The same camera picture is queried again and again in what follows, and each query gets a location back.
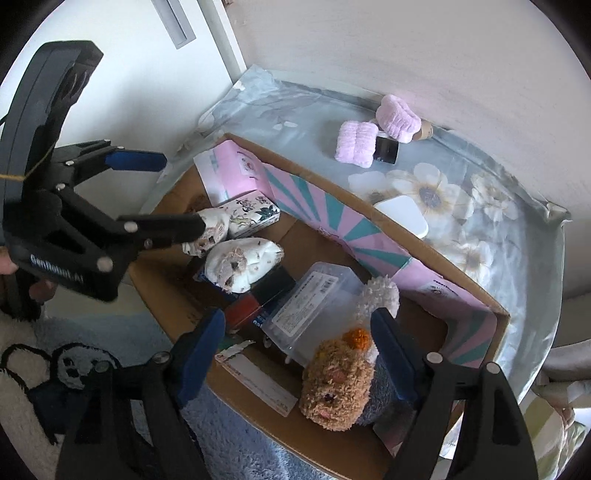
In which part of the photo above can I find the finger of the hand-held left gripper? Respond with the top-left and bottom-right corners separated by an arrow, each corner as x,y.
46,140 -> 168,188
106,213 -> 208,253

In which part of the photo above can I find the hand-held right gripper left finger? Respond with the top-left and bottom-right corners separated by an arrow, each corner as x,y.
60,308 -> 227,480

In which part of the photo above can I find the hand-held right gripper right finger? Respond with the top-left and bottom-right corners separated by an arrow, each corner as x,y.
369,308 -> 539,480

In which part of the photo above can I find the grey towel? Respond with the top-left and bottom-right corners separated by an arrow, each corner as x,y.
357,354 -> 417,428

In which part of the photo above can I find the white spotted fabric pouch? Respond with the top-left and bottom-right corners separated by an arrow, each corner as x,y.
205,236 -> 284,294
182,207 -> 230,257

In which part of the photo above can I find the white fluffy plush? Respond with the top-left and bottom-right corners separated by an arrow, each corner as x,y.
354,275 -> 400,324

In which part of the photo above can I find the small red black box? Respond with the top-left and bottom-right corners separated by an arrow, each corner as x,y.
224,267 -> 297,331

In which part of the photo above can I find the brown plush toy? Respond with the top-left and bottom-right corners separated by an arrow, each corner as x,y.
298,328 -> 375,433

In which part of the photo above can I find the floral tissue packet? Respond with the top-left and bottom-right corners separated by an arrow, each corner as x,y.
216,191 -> 281,240

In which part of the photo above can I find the clear plastic box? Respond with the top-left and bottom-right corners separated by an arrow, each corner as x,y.
262,261 -> 366,366

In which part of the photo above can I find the cardboard box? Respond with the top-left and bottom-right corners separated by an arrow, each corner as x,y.
127,133 -> 511,480

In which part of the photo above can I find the person's left hand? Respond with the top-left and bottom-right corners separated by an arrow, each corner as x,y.
0,247 -> 59,306

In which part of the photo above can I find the pink tissue packet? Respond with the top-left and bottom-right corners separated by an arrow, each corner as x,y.
192,140 -> 273,206

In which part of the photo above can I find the white square case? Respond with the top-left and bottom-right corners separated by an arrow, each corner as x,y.
372,195 -> 430,240

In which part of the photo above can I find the floral tablecloth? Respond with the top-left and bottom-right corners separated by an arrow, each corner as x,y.
166,66 -> 570,459

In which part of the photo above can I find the green patterned blanket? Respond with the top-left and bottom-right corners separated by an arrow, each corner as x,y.
521,392 -> 571,480

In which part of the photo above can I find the pink fluffy wristband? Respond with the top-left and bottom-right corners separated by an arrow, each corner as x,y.
375,94 -> 422,145
334,120 -> 380,168

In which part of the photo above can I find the small dark bottle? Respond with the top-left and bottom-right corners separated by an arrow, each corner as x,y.
373,136 -> 399,164

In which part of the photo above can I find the recessed door handle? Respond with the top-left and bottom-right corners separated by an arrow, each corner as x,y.
159,0 -> 197,47

